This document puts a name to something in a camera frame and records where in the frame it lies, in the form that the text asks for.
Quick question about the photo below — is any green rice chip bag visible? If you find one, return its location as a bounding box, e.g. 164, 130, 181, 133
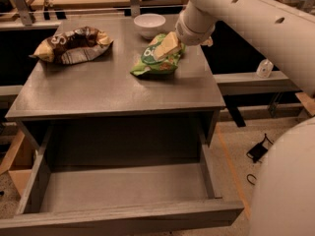
130, 33, 186, 78

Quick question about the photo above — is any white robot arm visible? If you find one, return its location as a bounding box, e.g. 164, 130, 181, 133
175, 0, 315, 236

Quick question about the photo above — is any grey cabinet with top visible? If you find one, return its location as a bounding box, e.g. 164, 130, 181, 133
5, 14, 226, 169

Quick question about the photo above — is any brown chip bag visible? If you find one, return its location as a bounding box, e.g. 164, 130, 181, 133
31, 27, 113, 65

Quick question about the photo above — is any open grey top drawer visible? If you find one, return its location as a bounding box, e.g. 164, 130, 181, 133
1, 128, 243, 236

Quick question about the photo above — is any white ceramic bowl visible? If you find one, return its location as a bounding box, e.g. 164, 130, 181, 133
134, 14, 166, 39

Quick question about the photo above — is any clear hand sanitizer bottle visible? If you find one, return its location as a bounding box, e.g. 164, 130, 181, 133
256, 59, 274, 79

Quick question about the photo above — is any black power adapter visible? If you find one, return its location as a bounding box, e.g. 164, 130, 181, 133
246, 143, 268, 163

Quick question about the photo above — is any metal railing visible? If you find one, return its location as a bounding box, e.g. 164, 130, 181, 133
0, 0, 315, 28

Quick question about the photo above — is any cardboard box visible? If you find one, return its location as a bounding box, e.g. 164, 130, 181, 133
0, 130, 35, 196

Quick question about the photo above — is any black cable on floor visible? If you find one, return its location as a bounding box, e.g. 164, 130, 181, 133
246, 133, 275, 186

